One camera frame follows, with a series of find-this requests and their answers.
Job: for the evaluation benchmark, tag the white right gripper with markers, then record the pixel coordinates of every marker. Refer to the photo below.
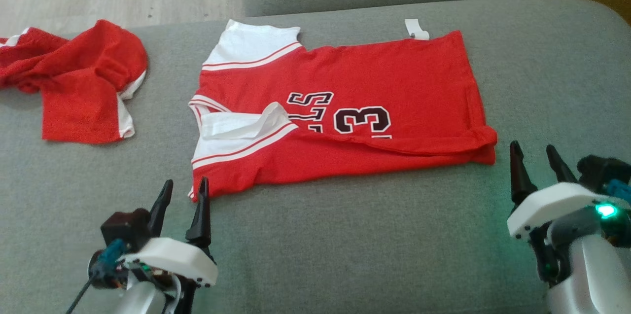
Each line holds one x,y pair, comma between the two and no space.
547,205

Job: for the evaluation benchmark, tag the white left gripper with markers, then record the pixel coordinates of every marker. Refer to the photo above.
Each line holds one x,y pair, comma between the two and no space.
172,260

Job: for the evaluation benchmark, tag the red shorts with white stripe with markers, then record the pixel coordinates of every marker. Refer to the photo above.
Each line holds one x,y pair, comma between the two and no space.
74,87

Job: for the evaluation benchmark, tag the red white numbered jersey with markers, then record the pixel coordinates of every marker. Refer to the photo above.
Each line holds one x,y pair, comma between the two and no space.
394,82

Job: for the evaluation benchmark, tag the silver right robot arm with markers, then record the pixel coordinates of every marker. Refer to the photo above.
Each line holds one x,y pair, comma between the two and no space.
591,274

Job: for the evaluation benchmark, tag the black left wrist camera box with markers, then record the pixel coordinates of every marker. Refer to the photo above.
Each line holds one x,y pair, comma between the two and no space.
123,227

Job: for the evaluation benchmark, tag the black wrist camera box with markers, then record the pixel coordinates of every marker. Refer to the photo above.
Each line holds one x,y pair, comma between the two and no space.
601,168
123,227

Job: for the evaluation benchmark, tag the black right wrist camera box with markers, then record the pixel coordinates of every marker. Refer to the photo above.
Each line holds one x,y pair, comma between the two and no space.
601,168

